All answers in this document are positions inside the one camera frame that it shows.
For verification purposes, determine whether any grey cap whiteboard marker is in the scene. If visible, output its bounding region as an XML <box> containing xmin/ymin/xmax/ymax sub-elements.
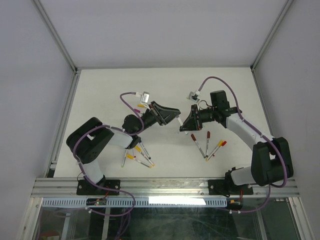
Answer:
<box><xmin>176</xmin><ymin>116</ymin><xmax>189</xmax><ymax>135</ymax></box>

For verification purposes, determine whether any brown cap marker pen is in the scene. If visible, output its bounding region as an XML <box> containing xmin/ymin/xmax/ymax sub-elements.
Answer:
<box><xmin>190</xmin><ymin>133</ymin><xmax>206</xmax><ymax>159</ymax></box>

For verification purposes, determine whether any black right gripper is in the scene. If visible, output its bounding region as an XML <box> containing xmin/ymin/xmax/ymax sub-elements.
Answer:
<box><xmin>179</xmin><ymin>104</ymin><xmax>217</xmax><ymax>131</ymax></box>

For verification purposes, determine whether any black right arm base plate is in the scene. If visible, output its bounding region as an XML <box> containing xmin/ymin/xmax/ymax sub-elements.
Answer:
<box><xmin>207</xmin><ymin>179</ymin><xmax>254</xmax><ymax>197</ymax></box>

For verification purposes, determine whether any yellow cap marker right group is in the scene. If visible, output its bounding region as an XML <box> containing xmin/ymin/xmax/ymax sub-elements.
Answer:
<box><xmin>206</xmin><ymin>140</ymin><xmax>224</xmax><ymax>162</ymax></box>

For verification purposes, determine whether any grey slotted cable duct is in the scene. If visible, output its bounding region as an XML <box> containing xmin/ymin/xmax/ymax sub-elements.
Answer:
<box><xmin>42</xmin><ymin>196</ymin><xmax>227</xmax><ymax>208</ymax></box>

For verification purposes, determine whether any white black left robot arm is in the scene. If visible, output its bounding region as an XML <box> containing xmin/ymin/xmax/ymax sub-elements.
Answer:
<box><xmin>66</xmin><ymin>101</ymin><xmax>181</xmax><ymax>195</ymax></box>

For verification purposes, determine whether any blue cap marker pen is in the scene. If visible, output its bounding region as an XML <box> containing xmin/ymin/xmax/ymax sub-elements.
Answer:
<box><xmin>139</xmin><ymin>141</ymin><xmax>151</xmax><ymax>159</ymax></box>

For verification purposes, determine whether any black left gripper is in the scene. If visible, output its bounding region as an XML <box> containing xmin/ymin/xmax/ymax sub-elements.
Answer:
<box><xmin>135</xmin><ymin>101</ymin><xmax>181</xmax><ymax>135</ymax></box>

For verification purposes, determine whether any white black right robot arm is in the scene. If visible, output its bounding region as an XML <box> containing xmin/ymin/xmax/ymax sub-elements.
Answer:
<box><xmin>179</xmin><ymin>90</ymin><xmax>294</xmax><ymax>194</ymax></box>

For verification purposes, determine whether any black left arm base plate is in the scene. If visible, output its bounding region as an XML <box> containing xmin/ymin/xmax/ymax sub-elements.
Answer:
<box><xmin>76</xmin><ymin>179</ymin><xmax>121</xmax><ymax>196</ymax></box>

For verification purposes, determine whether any aluminium frame rail front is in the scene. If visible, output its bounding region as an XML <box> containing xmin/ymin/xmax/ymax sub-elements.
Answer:
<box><xmin>31</xmin><ymin>177</ymin><xmax>301</xmax><ymax>199</ymax></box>

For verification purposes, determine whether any red cap marker right group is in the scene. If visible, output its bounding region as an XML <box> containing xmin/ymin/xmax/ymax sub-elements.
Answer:
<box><xmin>207</xmin><ymin>140</ymin><xmax>227</xmax><ymax>160</ymax></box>

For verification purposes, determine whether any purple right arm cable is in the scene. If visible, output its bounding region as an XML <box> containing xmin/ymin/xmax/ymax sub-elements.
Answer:
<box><xmin>194</xmin><ymin>76</ymin><xmax>287</xmax><ymax>215</ymax></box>

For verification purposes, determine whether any green cap marker pen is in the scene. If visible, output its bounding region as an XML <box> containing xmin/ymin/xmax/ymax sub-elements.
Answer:
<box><xmin>121</xmin><ymin>149</ymin><xmax>128</xmax><ymax>168</ymax></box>

